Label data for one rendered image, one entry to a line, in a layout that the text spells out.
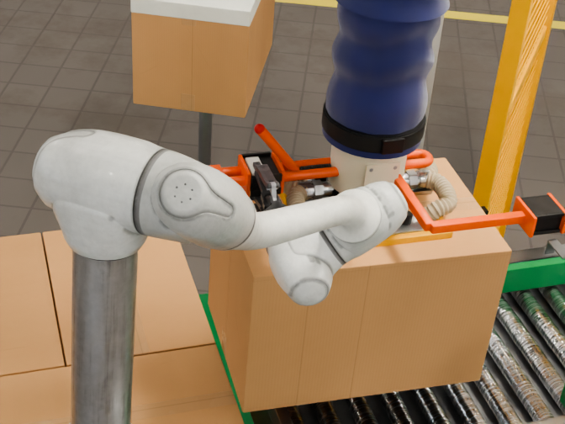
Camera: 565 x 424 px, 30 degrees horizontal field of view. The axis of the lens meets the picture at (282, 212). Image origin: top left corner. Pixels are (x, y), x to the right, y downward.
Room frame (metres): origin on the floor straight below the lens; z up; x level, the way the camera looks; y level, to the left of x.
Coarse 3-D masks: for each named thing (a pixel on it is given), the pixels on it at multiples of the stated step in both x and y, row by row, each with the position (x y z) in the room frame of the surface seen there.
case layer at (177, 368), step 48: (0, 240) 2.49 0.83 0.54; (48, 240) 2.51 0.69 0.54; (0, 288) 2.27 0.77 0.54; (48, 288) 2.29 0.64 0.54; (144, 288) 2.32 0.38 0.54; (192, 288) 2.34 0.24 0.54; (0, 336) 2.08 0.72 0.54; (48, 336) 2.09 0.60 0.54; (144, 336) 2.12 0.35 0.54; (192, 336) 2.13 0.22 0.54; (0, 384) 1.90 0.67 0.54; (48, 384) 1.91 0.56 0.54; (144, 384) 1.94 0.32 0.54; (192, 384) 1.95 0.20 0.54
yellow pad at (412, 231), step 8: (408, 216) 1.95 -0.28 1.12; (408, 224) 1.94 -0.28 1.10; (416, 224) 1.95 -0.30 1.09; (400, 232) 1.92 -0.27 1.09; (408, 232) 1.92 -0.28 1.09; (416, 232) 1.93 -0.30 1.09; (424, 232) 1.93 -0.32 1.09; (448, 232) 1.94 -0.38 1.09; (384, 240) 1.89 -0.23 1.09; (392, 240) 1.89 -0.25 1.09; (400, 240) 1.90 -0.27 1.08; (408, 240) 1.91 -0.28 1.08; (416, 240) 1.91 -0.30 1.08; (424, 240) 1.92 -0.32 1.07; (432, 240) 1.93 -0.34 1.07
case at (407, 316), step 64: (256, 256) 1.81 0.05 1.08; (384, 256) 1.85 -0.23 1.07; (448, 256) 1.87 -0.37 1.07; (256, 320) 1.74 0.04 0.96; (320, 320) 1.78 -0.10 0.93; (384, 320) 1.83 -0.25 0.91; (448, 320) 1.88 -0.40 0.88; (256, 384) 1.74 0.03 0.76; (320, 384) 1.79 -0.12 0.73; (384, 384) 1.84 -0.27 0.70
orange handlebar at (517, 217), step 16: (304, 160) 2.00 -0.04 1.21; (320, 160) 2.00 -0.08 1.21; (416, 160) 2.04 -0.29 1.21; (432, 160) 2.05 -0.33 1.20; (240, 176) 1.91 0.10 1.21; (288, 176) 1.93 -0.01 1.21; (304, 176) 1.94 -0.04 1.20; (320, 176) 1.95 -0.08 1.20; (336, 176) 1.97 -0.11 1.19; (400, 176) 1.96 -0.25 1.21; (416, 208) 1.84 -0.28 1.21; (432, 224) 1.79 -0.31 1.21; (448, 224) 1.80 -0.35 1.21; (464, 224) 1.81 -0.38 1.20; (480, 224) 1.82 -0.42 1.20; (496, 224) 1.83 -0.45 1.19; (512, 224) 1.84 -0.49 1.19
